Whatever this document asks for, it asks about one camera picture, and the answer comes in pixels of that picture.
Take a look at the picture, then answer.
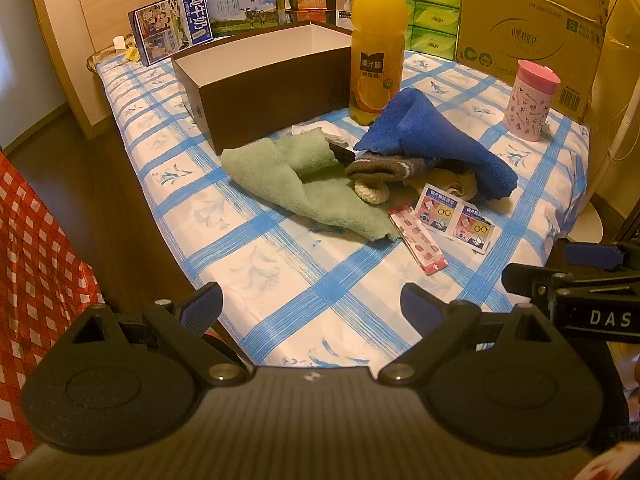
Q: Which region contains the blue cartoon milk carton box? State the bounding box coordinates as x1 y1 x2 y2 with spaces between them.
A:
128 0 214 67

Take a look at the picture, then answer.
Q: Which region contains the white product box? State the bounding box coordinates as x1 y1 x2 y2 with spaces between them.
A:
336 0 371 31

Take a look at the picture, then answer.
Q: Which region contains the light wooden side panel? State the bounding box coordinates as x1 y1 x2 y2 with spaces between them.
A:
25 0 111 141

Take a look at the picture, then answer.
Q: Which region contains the red checked cloth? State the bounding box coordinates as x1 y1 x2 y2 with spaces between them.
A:
0 152 106 476

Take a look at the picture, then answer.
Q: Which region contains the blue checked bed sheet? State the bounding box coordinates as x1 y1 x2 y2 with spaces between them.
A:
95 45 593 368

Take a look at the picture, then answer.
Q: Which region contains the cow print milk box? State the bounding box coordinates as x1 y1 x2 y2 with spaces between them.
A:
206 0 284 37

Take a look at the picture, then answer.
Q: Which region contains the lens wipe packet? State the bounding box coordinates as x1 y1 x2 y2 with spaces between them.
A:
415 183 463 236
452 201 496 251

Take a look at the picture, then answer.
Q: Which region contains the red patterned packet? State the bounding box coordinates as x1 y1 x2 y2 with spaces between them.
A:
387 203 449 276

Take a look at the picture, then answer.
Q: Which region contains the white crocheted ring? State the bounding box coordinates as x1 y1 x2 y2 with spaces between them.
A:
354 177 393 206

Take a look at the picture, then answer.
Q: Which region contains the large brown cardboard box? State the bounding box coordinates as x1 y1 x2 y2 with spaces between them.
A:
454 0 621 123

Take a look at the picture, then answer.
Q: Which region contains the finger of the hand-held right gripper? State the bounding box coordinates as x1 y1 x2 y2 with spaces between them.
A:
502 262 573 306
563 241 640 268

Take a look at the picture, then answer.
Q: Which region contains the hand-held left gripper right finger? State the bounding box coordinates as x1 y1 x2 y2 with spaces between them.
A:
377 282 556 386

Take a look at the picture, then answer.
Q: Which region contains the light wooden headboard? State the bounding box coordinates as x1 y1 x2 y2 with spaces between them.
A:
77 0 281 51

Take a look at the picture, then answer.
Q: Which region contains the white tissue paper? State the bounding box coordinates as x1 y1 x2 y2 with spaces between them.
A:
290 119 371 147

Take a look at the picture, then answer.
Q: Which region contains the grey striped knitted sock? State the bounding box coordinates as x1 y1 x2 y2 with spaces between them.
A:
345 155 441 188

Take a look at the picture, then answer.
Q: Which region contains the wicker basket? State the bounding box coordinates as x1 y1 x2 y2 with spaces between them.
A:
86 35 141 73

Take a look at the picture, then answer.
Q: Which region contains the blue towel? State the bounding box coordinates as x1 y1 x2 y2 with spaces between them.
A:
353 87 518 201

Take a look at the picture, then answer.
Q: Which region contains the pink printed cup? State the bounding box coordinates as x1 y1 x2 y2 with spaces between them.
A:
502 59 561 143

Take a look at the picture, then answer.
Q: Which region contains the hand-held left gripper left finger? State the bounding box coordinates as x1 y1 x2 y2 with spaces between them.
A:
67 282 249 387

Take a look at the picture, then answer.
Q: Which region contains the stack of green tissue packs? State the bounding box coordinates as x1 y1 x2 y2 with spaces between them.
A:
390 0 463 61

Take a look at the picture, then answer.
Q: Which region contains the orange juice bottle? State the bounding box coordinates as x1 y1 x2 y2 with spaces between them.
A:
348 0 408 127

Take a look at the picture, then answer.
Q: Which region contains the beige sock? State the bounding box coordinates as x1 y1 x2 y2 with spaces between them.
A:
410 167 481 201

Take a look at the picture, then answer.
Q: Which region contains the green towel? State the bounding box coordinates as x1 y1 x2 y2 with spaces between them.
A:
220 130 401 242

